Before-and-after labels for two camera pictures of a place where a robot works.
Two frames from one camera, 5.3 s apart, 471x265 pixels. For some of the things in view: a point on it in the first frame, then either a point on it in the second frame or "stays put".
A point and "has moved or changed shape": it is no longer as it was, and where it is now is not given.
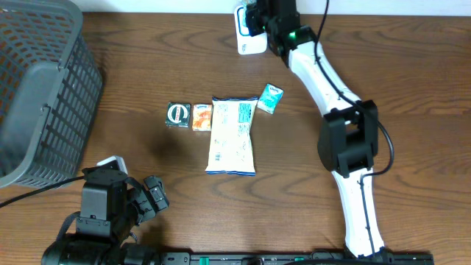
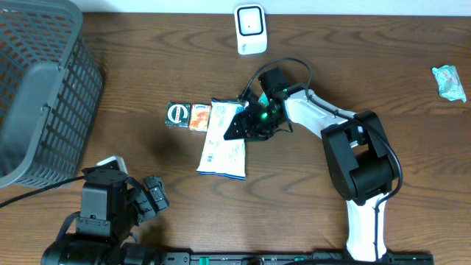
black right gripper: (249, 18) → (253, 134)
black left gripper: (148, 199) stays put
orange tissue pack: (202, 118) stays put
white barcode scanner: (248, 44) stays put
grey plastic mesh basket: (50, 91) stays put
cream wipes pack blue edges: (230, 145) has moved or changed shape
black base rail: (296, 258) stays put
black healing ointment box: (178, 115) stays put
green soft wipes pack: (244, 3) → (448, 83)
